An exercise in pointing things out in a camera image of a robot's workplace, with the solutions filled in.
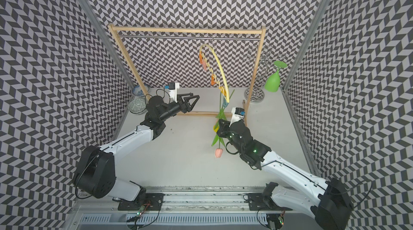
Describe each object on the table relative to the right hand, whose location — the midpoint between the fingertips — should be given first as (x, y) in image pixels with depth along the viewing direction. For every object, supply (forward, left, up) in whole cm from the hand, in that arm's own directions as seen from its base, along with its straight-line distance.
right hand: (219, 123), depth 75 cm
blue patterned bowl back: (+40, +59, -18) cm, 74 cm away
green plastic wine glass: (+25, -30, +3) cm, 39 cm away
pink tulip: (-13, 0, -3) cm, 13 cm away
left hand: (+10, +11, +8) cm, 17 cm away
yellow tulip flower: (+8, -2, -5) cm, 10 cm away
